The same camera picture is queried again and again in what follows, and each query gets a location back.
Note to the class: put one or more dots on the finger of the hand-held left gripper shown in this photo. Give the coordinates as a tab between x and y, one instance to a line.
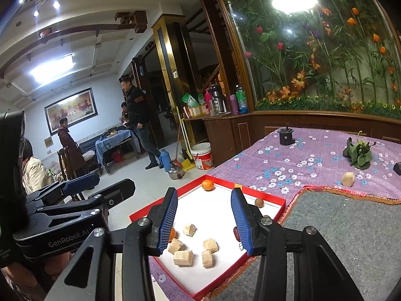
81	182
116	191

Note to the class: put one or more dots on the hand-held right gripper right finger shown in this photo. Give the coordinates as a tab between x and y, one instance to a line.
242	225

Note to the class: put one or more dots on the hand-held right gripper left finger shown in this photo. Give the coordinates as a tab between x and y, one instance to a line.
166	222

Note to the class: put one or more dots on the red date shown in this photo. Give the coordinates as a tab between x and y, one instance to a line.
235	233

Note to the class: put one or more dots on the orange mandarin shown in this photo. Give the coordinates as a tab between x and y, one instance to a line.
173	233
207	185

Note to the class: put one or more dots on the peeled sugarcane piece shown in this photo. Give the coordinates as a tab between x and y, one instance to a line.
210	244
207	258
184	258
189	229
175	246

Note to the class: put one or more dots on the red gift box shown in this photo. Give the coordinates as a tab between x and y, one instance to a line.
219	213

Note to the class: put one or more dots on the brown longan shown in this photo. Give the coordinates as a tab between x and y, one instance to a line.
258	203

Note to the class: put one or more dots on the person's left hand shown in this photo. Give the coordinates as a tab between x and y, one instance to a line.
25	279

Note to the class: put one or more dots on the wooden chair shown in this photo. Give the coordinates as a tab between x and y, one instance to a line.
67	166

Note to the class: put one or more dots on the dark sofa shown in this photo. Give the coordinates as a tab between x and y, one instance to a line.
91	145

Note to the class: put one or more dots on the table with blue cloth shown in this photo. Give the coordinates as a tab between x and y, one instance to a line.
112	142

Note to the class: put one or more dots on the metal kettle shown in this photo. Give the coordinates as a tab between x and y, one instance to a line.
175	173

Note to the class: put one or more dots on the blue thermos jug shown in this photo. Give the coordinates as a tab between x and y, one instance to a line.
164	160

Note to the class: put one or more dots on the yellow dustpan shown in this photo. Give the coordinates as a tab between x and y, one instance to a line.
188	164

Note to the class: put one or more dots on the purple floral tablecloth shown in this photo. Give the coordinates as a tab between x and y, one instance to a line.
282	166

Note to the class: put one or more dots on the white plastic bucket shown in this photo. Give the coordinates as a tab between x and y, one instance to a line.
202	156

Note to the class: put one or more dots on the broom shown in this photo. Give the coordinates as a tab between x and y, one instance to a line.
180	131

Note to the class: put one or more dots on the wooden sideboard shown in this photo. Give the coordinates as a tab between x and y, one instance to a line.
225	131

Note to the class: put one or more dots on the black cylinder device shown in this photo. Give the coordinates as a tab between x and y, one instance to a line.
285	136

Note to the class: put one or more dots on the grey felt mat red trim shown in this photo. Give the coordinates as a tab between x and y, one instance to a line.
344	225

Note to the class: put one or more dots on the beige cardboard box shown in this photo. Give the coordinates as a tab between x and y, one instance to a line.
197	111

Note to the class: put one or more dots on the large beige sugarcane chunk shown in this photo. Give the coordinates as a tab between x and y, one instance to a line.
348	178

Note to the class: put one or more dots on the green bag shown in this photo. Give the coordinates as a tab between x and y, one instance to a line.
189	99

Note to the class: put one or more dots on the ceiling lamp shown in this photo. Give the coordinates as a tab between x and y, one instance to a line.
51	65

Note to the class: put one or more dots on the pink bottle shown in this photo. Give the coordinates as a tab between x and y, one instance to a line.
233	104

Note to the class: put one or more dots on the green plastic bottle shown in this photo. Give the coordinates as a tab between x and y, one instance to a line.
241	98

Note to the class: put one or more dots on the steel thermos flask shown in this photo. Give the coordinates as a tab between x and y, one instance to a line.
216	98

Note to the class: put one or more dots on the red bottle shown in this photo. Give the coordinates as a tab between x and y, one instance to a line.
207	98

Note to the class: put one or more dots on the green leafy vegetable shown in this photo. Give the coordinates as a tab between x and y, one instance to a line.
358	154

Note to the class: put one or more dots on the glass artificial flower display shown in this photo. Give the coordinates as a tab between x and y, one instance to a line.
313	53

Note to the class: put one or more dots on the framed wall painting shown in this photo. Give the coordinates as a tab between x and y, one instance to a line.
70	109

